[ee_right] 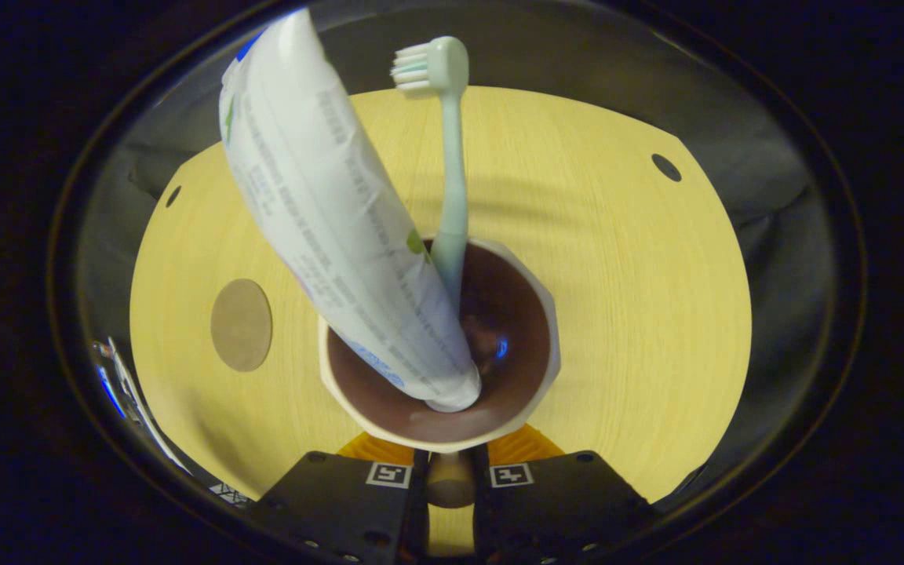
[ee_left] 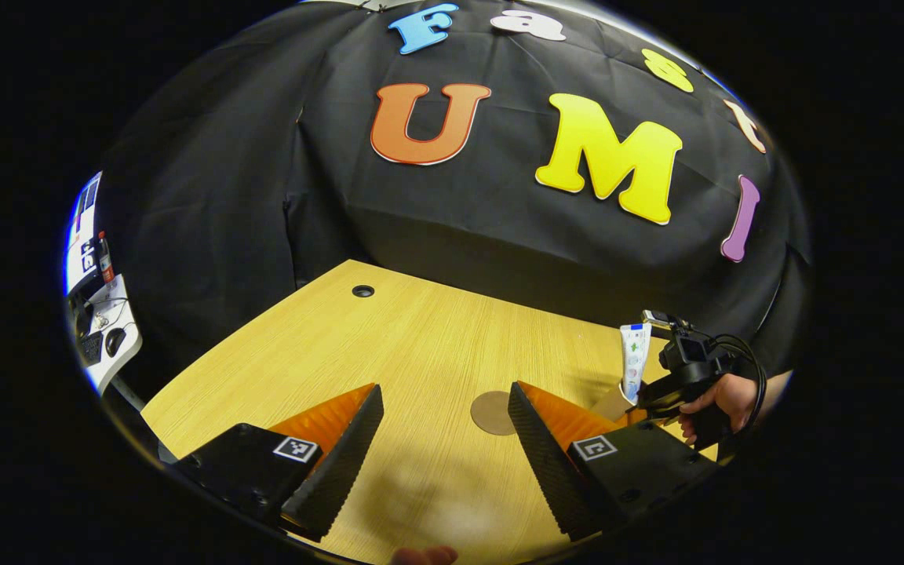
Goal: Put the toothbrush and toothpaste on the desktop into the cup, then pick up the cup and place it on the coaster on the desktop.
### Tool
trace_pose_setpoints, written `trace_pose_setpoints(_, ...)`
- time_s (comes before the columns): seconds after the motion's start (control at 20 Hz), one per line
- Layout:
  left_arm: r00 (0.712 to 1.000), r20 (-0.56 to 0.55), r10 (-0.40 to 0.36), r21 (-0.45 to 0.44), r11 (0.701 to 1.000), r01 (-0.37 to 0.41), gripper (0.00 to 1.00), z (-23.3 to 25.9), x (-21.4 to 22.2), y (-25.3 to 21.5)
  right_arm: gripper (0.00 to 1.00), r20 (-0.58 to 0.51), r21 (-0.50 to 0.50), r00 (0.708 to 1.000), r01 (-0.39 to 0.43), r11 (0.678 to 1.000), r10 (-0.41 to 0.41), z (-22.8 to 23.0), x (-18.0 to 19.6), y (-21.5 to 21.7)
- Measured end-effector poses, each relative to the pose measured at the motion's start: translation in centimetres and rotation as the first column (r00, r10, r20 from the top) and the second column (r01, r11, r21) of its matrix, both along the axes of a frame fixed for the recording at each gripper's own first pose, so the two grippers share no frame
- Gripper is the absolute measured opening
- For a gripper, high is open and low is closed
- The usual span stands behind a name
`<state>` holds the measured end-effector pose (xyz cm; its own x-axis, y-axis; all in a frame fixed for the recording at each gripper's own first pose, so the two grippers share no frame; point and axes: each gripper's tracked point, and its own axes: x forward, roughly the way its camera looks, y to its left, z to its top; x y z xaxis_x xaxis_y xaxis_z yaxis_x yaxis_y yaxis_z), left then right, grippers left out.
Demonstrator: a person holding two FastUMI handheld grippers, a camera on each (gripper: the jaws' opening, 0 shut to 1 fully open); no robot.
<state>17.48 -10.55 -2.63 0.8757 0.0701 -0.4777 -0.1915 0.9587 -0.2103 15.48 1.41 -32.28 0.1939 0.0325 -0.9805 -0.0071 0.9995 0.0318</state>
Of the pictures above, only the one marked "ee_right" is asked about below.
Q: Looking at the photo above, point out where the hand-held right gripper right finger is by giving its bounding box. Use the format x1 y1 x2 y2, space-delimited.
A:
472 424 653 564

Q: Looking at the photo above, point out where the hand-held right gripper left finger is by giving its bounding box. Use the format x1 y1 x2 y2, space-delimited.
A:
248 432 431 564

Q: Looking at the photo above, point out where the beige cup with brown inside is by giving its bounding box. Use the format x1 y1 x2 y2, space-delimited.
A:
317 238 563 509

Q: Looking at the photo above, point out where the round brown coaster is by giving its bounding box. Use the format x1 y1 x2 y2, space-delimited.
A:
210 279 274 373

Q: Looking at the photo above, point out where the white toothpaste tube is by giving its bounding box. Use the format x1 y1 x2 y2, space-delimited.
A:
219 8 483 414

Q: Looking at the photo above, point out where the pale green toothbrush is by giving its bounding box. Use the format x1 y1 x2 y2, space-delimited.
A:
390 36 471 311

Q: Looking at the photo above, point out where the wooden desktop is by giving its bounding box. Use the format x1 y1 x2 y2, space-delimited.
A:
129 85 753 558

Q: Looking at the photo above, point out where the computer monitor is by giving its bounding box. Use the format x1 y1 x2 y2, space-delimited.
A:
95 363 128 421

